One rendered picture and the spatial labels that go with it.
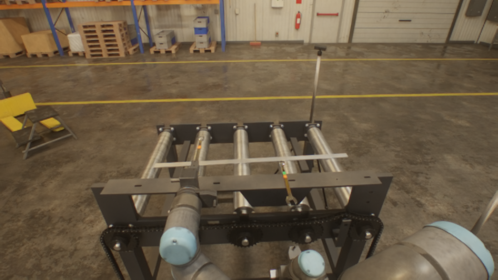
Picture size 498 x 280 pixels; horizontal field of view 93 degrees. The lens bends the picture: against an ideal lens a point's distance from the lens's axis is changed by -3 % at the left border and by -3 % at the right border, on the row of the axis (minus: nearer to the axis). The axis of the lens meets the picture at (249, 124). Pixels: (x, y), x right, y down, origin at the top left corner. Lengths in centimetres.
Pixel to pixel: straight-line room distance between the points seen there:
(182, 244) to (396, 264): 45
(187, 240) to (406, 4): 1143
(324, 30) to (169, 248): 1009
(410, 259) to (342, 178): 70
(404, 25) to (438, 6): 134
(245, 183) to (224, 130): 101
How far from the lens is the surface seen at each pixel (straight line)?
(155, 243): 146
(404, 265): 51
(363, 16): 1092
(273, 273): 126
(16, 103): 564
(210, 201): 80
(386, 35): 1153
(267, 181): 108
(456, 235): 59
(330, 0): 1038
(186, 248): 69
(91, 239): 270
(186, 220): 71
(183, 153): 197
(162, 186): 112
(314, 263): 104
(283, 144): 178
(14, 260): 292
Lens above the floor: 189
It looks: 29 degrees down
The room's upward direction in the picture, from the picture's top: straight up
